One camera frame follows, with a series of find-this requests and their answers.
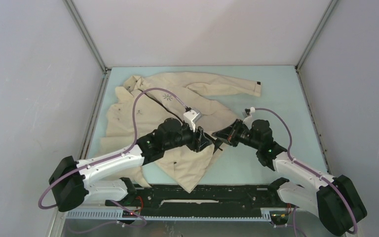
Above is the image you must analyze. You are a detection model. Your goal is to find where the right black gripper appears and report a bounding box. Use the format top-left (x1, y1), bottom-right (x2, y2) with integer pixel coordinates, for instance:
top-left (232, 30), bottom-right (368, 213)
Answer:
top-left (212, 119), bottom-right (261, 150)

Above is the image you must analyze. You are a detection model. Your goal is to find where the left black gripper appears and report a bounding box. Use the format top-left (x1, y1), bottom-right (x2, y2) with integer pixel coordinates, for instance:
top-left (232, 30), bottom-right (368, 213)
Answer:
top-left (163, 120), bottom-right (212, 153)

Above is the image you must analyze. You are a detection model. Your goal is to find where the beige zip jacket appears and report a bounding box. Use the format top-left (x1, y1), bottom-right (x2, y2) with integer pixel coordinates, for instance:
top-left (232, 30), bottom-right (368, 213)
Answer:
top-left (96, 72), bottom-right (262, 193)

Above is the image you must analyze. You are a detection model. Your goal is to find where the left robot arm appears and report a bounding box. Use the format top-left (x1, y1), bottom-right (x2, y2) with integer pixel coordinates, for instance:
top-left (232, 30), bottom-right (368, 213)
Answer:
top-left (49, 118), bottom-right (214, 212)

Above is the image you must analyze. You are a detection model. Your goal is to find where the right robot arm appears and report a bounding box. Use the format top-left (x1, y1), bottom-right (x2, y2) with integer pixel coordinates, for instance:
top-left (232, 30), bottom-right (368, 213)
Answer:
top-left (213, 119), bottom-right (368, 236)

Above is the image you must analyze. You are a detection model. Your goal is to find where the light blue table mat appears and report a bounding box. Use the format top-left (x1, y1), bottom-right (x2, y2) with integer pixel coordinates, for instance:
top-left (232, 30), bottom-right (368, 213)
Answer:
top-left (86, 66), bottom-right (328, 185)

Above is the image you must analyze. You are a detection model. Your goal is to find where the right controller board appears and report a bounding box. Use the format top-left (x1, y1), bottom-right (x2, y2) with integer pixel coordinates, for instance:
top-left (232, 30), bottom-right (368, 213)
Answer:
top-left (270, 213), bottom-right (290, 225)

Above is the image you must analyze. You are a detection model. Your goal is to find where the controller board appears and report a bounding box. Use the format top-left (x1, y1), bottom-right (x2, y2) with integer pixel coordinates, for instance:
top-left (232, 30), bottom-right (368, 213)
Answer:
top-left (122, 210), bottom-right (138, 218)
top-left (270, 213), bottom-right (290, 225)

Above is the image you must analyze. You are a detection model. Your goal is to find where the left controller board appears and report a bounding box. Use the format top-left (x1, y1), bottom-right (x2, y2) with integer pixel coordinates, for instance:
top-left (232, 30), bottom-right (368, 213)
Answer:
top-left (122, 210), bottom-right (138, 218)

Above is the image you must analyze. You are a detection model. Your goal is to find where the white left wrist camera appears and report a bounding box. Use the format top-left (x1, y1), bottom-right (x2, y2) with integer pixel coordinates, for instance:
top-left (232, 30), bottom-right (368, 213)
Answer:
top-left (183, 107), bottom-right (202, 132)

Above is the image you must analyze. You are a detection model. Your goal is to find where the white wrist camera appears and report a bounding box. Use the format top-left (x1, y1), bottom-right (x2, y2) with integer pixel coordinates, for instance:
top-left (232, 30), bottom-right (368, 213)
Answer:
top-left (183, 107), bottom-right (202, 132)
top-left (242, 107), bottom-right (256, 119)

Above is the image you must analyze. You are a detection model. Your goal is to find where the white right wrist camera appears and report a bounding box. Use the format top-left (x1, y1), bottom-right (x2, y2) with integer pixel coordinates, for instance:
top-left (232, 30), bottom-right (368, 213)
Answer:
top-left (242, 107), bottom-right (256, 119)

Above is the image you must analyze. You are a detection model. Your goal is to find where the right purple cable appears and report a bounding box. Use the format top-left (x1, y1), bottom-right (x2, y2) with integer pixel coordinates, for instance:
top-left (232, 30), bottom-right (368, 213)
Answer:
top-left (253, 108), bottom-right (358, 237)

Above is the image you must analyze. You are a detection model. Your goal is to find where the purple cable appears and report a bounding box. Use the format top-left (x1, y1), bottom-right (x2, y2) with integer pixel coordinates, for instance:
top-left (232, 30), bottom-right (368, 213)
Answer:
top-left (253, 108), bottom-right (358, 237)
top-left (38, 87), bottom-right (190, 235)

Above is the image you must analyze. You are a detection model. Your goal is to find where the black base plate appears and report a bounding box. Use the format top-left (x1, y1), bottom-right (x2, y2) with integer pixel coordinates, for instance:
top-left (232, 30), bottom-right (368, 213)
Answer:
top-left (118, 184), bottom-right (288, 219)

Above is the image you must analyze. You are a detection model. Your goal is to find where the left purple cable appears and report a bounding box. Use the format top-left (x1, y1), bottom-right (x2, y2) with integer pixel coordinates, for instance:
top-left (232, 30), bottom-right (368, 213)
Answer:
top-left (38, 87), bottom-right (190, 235)

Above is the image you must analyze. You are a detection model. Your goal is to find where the aluminium frame rail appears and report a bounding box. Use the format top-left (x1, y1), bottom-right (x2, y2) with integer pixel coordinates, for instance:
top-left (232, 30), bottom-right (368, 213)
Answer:
top-left (47, 186), bottom-right (354, 237)

